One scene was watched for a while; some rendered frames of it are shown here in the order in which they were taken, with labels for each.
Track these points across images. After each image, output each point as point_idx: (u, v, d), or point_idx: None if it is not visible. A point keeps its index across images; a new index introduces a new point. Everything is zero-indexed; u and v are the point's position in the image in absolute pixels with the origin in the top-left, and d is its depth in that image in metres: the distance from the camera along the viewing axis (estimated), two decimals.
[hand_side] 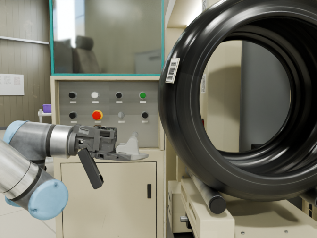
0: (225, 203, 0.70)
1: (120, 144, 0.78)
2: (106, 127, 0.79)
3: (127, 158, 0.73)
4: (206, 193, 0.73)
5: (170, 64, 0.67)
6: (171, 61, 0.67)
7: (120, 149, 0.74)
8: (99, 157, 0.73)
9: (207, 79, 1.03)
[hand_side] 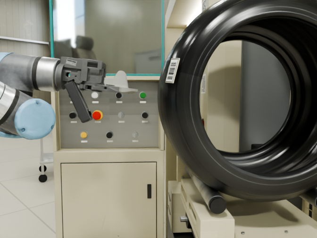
0: (225, 203, 0.70)
1: None
2: None
3: (115, 90, 0.72)
4: (206, 193, 0.73)
5: (170, 64, 0.67)
6: (171, 61, 0.67)
7: (109, 81, 0.73)
8: (87, 89, 0.72)
9: (207, 79, 1.03)
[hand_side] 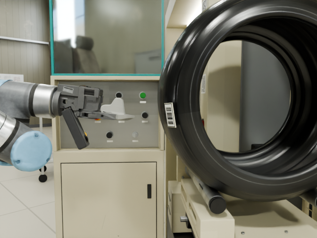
0: (220, 195, 0.70)
1: None
2: None
3: (112, 117, 0.72)
4: (205, 202, 0.73)
5: (165, 109, 0.68)
6: (164, 106, 0.68)
7: (105, 108, 0.73)
8: (83, 116, 0.72)
9: (207, 79, 1.03)
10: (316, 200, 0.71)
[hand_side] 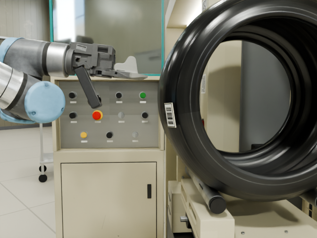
0: (220, 195, 0.70)
1: None
2: None
3: (125, 75, 0.72)
4: (205, 202, 0.73)
5: (165, 109, 0.68)
6: (164, 106, 0.68)
7: (119, 67, 0.73)
8: (97, 74, 0.71)
9: (207, 79, 1.03)
10: (316, 200, 0.71)
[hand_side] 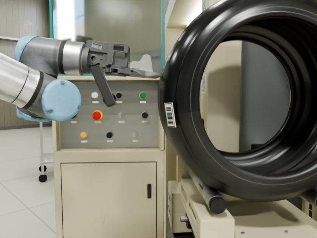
0: (220, 195, 0.70)
1: None
2: None
3: (141, 73, 0.72)
4: (205, 202, 0.73)
5: (165, 109, 0.68)
6: (164, 106, 0.68)
7: (134, 65, 0.73)
8: (112, 72, 0.72)
9: (207, 79, 1.03)
10: (316, 200, 0.71)
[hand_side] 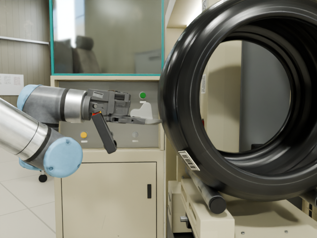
0: (216, 195, 0.70)
1: (134, 109, 0.78)
2: None
3: (141, 122, 0.73)
4: None
5: (182, 157, 0.69)
6: (180, 154, 0.69)
7: (135, 113, 0.74)
8: (113, 121, 0.73)
9: (207, 79, 1.03)
10: (316, 204, 0.71)
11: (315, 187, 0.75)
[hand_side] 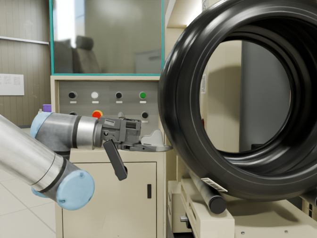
0: (208, 207, 0.70)
1: (144, 136, 0.79)
2: (130, 119, 0.79)
3: (152, 150, 0.74)
4: None
5: (206, 182, 0.70)
6: (204, 181, 0.70)
7: (146, 140, 0.75)
8: (125, 148, 0.73)
9: (207, 79, 1.03)
10: None
11: (304, 197, 0.76)
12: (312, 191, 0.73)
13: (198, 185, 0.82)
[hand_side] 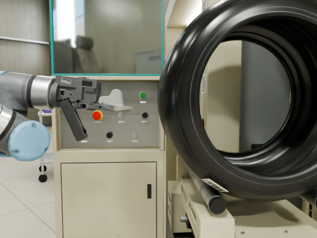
0: (208, 206, 0.70)
1: None
2: None
3: (110, 109, 0.72)
4: None
5: (207, 183, 0.70)
6: (204, 181, 0.70)
7: (104, 100, 0.73)
8: (81, 107, 0.72)
9: (207, 79, 1.03)
10: None
11: (304, 196, 0.76)
12: (313, 191, 0.73)
13: (199, 184, 0.82)
